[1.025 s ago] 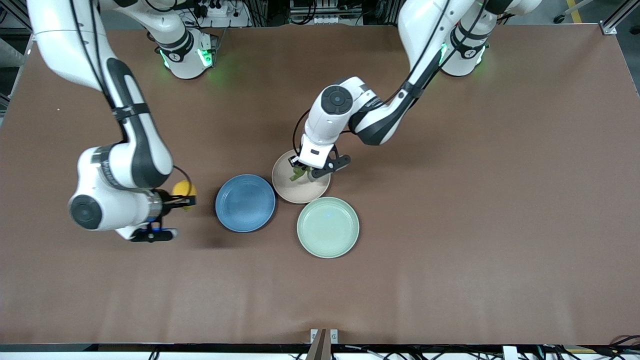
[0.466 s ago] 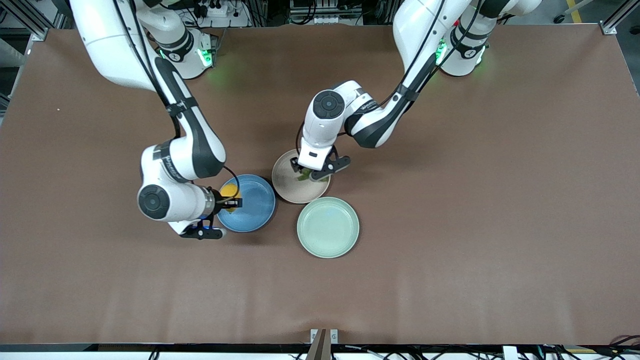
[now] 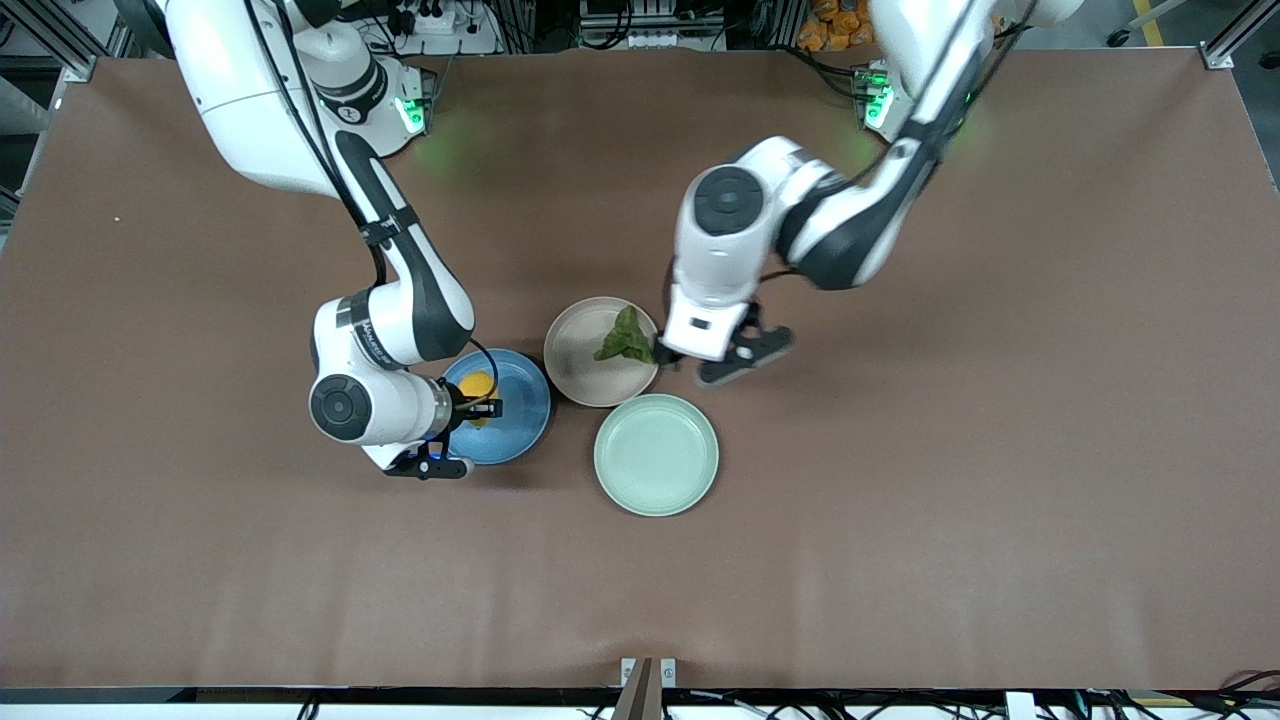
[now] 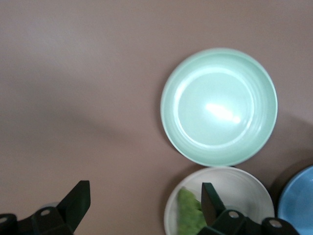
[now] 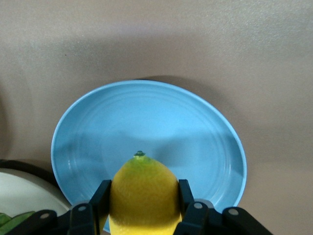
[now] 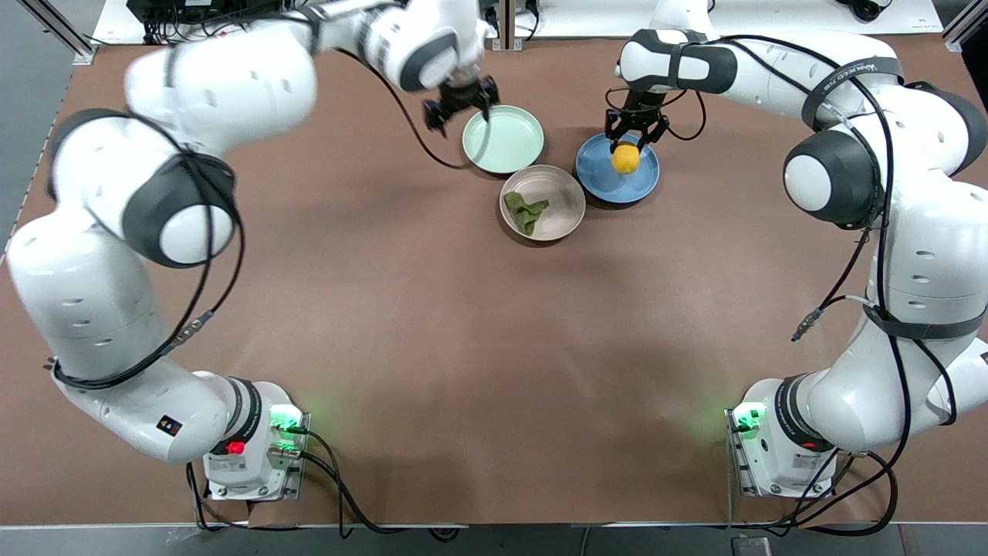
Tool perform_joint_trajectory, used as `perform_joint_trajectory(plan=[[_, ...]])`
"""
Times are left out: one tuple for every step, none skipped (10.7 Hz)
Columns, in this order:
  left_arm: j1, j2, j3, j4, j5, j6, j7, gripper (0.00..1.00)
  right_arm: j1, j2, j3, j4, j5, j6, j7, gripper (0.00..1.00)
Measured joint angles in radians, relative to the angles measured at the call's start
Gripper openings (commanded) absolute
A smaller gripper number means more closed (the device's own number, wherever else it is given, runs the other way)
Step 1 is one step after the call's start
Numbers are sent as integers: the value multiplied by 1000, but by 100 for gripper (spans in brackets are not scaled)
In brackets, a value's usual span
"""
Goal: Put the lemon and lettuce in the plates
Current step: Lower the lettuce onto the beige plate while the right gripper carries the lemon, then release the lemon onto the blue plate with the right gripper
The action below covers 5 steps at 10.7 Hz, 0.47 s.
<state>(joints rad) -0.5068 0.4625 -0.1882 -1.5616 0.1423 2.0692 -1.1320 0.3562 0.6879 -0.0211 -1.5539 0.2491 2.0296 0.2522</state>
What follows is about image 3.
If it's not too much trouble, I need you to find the mint green plate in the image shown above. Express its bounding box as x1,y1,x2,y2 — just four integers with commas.
593,393,720,518

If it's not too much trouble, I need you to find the orange net bag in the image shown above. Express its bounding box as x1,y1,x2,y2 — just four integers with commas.
796,0,883,53

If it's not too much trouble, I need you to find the green lettuce leaf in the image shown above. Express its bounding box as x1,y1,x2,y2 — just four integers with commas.
593,304,659,366

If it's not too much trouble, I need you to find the metal table edge bracket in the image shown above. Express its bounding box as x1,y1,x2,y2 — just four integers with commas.
620,657,679,691

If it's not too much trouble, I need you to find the white power strip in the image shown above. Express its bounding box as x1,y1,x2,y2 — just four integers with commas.
385,0,499,57

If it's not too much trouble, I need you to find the blue plate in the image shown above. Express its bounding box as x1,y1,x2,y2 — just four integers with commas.
438,348,553,466

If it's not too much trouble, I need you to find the grey camera mount pole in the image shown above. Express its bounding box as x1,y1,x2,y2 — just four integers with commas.
611,657,664,720

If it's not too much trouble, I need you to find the yellow lemon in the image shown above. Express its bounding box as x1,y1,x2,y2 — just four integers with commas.
458,371,498,429

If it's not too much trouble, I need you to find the aluminium frame post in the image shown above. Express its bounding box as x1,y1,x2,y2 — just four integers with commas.
12,0,99,84
1198,0,1280,72

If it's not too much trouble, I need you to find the beige plate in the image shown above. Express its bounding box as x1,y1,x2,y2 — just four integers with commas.
543,296,663,409

